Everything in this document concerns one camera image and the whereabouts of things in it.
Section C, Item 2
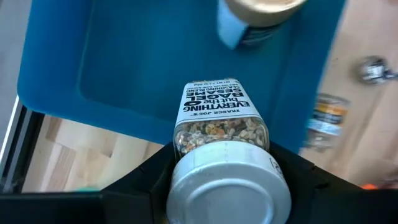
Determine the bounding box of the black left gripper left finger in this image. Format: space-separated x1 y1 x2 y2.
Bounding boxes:
0 141 177 224

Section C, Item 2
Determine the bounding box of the teal translucent plastic bin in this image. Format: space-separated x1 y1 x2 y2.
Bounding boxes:
74 185 102 193

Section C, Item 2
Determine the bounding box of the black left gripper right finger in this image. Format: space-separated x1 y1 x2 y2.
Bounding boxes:
269 141 398 224

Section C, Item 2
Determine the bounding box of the bagel seasoning jar white lid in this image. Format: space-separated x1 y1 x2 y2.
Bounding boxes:
165 77 293 224

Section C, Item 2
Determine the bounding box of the glass jar yellow label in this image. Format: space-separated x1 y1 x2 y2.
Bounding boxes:
303 92 351 152

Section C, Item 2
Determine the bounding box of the black aluminium table frame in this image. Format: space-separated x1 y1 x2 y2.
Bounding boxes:
0 96 44 194

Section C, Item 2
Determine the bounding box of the blue plastic bin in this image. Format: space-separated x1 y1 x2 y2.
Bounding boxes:
17 0 348 155

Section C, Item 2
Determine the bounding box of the brown cup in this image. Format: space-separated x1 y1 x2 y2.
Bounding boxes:
216 0 308 50

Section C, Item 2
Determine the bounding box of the blue handled metal spoon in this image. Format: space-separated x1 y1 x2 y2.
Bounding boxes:
356 55 398 85

